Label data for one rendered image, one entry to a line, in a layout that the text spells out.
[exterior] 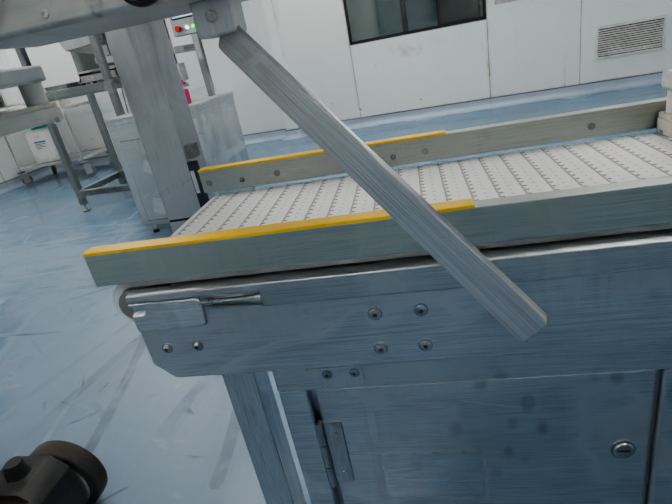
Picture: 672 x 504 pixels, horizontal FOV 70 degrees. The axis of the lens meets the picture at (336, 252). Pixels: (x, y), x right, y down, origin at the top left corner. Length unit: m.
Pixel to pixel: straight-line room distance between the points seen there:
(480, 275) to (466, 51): 5.19
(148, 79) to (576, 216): 0.55
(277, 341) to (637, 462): 0.41
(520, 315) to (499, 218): 0.11
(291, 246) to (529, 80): 5.21
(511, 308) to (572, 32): 5.31
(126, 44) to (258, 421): 0.65
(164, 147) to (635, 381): 0.64
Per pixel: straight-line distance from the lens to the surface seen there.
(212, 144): 3.09
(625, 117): 0.69
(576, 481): 0.66
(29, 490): 1.35
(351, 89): 5.58
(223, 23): 0.38
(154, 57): 0.72
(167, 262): 0.45
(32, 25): 0.41
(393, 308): 0.42
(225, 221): 0.58
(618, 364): 0.55
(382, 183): 0.31
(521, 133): 0.66
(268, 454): 1.01
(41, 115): 0.74
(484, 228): 0.39
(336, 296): 0.42
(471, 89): 5.50
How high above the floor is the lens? 0.97
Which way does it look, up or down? 24 degrees down
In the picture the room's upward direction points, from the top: 11 degrees counter-clockwise
